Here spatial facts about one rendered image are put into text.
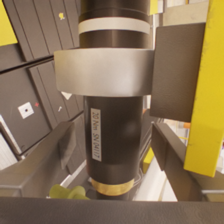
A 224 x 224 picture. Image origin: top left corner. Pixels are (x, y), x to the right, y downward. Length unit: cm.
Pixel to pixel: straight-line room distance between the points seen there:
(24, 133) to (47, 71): 12
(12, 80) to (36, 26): 10
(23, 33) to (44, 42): 4
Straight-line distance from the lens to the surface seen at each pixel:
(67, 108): 36
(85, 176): 52
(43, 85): 32
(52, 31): 34
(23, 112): 31
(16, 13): 31
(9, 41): 27
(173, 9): 450
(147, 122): 73
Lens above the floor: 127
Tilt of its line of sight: 30 degrees down
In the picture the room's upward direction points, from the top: 100 degrees clockwise
